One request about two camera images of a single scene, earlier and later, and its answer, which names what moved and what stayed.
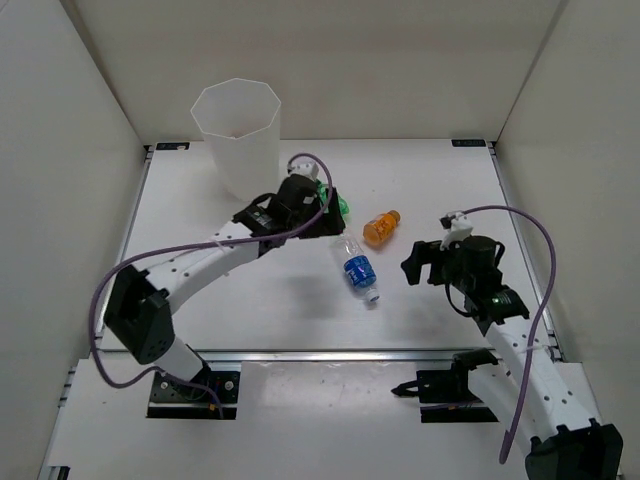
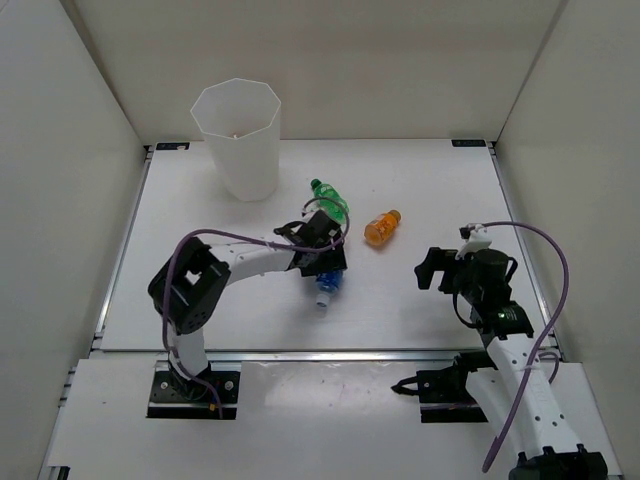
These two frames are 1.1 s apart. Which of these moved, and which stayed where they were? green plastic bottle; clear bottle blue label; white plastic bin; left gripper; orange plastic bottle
Moved: clear bottle blue label; left gripper
Stayed: orange plastic bottle; white plastic bin; green plastic bottle
